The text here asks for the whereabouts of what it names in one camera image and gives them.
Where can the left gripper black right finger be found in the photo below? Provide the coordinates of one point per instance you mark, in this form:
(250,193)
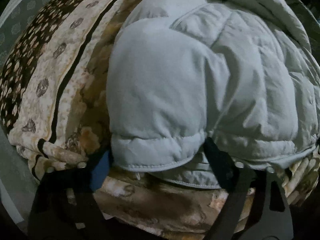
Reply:
(269,217)

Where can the light blue puffy jacket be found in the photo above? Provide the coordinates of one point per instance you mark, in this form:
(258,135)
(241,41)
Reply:
(240,72)

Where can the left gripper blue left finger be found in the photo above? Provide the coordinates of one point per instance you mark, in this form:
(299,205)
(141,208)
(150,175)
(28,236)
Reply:
(64,206)

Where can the beige floral patterned blanket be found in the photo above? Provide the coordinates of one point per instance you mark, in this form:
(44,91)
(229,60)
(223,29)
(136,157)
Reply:
(54,111)

